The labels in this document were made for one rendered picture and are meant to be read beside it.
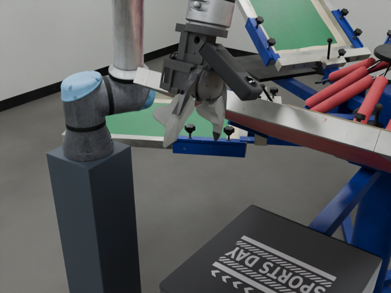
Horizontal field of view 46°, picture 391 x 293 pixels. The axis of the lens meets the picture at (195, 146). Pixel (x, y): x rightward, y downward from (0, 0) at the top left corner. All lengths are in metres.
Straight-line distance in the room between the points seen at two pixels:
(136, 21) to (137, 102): 0.24
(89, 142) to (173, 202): 1.98
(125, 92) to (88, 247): 0.51
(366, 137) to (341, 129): 0.04
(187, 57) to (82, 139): 0.64
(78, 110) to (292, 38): 1.65
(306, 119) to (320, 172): 2.93
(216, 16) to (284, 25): 2.03
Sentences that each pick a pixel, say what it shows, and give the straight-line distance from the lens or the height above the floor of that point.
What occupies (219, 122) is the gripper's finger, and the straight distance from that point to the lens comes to 0.83.
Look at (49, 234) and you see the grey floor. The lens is 3.14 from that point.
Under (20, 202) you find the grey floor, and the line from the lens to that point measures 3.51.
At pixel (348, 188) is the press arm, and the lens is 1.83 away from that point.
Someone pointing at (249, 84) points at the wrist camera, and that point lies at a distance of 0.73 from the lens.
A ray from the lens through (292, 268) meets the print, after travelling 1.37.
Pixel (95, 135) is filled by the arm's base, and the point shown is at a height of 1.27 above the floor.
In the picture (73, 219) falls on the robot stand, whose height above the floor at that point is 0.99.
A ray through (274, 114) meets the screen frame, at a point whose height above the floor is 1.51.
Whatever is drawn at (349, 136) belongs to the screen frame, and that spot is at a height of 1.51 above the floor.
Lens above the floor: 1.86
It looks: 27 degrees down
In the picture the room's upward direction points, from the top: straight up
